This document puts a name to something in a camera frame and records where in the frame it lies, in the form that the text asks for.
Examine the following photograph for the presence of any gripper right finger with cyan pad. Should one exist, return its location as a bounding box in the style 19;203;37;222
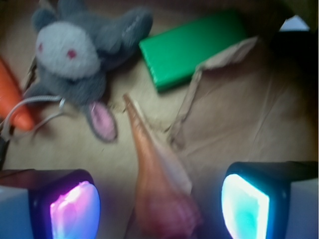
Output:
221;161;319;239

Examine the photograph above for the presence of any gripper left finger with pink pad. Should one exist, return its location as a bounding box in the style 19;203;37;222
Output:
0;169;101;239

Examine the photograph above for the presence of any orange spiral sea shell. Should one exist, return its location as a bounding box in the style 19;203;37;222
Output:
123;94;203;239

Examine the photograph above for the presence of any brown paper bag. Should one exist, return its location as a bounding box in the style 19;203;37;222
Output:
3;0;318;239

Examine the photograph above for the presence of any orange plastic carrot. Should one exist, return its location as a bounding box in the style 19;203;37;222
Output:
0;59;34;131

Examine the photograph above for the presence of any grey plush bunny toy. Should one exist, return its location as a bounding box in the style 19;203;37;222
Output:
24;0;153;142

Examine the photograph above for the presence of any green rectangular block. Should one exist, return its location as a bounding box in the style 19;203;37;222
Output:
139;10;247;93

